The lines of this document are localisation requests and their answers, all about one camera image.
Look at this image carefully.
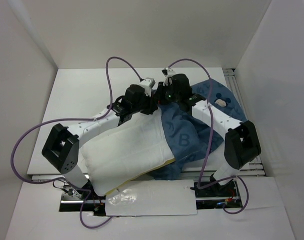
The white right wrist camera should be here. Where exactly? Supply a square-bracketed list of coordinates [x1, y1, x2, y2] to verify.
[162, 67, 176, 86]

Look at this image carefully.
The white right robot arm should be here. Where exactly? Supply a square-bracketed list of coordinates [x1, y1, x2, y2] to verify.
[151, 69, 261, 196]

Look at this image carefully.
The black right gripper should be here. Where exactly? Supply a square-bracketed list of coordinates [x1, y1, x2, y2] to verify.
[153, 82, 181, 106]

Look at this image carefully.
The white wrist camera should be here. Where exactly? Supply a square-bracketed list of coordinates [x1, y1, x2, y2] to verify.
[162, 67, 176, 86]
[139, 78, 155, 97]

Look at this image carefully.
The blue printed pillowcase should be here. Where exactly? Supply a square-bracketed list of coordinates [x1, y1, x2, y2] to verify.
[148, 79, 247, 180]

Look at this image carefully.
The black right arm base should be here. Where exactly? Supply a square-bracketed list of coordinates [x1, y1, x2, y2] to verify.
[190, 180, 243, 210]

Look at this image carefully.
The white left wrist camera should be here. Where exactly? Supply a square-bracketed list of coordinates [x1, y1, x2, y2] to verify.
[139, 78, 155, 97]

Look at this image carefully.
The white glossy cover sheet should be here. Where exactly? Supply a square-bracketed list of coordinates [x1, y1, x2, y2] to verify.
[105, 180, 197, 217]

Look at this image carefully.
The aluminium front rail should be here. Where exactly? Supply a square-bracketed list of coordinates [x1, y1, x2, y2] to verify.
[32, 169, 266, 181]

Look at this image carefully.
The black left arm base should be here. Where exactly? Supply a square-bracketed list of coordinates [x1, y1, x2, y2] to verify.
[52, 181, 106, 217]

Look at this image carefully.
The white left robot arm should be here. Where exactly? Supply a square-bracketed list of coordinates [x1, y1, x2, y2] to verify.
[41, 80, 157, 200]

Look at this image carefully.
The white pillow yellow underside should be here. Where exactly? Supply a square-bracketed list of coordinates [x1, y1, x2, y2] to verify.
[81, 110, 175, 196]

